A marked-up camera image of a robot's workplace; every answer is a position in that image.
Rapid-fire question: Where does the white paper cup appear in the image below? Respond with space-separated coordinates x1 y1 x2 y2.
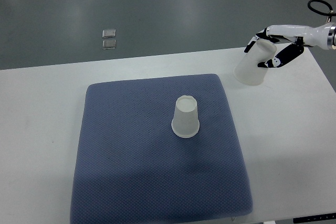
233 39 276 86
171 95 200 138

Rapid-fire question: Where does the lower metal floor plate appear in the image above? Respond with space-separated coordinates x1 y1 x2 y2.
102 39 117 50

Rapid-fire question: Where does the blue textured mat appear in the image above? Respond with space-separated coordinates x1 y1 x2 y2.
70 74 253 223

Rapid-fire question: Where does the black strip at table edge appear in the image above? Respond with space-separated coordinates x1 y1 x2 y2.
293 213 335 223

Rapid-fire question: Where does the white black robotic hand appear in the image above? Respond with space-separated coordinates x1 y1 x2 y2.
244 23 335 68

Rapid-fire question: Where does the black cable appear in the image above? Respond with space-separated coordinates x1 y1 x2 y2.
307 0 336 22

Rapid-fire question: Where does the white paper cup on mat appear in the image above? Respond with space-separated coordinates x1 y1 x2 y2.
171 95 200 138

